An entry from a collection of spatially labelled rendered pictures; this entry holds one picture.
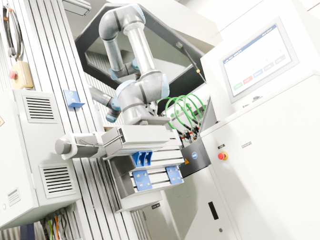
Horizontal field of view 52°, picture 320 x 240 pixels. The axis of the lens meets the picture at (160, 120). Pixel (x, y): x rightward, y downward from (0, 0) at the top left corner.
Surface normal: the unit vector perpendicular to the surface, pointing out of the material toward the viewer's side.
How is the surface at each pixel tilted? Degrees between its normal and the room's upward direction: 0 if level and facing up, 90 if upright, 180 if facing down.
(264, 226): 90
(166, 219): 90
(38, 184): 90
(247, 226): 90
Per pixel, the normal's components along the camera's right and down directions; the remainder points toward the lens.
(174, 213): -0.68, 0.01
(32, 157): 0.71, -0.44
